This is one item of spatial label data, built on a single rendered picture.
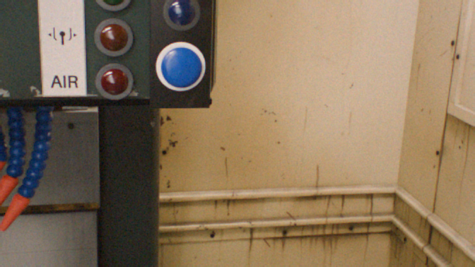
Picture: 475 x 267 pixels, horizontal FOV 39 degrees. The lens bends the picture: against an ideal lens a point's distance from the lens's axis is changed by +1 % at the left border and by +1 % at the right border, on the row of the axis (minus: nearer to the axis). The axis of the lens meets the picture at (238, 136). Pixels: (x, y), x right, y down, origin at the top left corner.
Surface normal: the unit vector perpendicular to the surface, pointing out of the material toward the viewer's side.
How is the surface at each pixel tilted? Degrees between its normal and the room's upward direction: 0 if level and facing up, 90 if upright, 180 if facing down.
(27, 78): 90
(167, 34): 90
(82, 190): 90
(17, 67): 90
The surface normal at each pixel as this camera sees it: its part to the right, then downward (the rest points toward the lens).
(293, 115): 0.21, 0.29
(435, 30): -0.98, 0.02
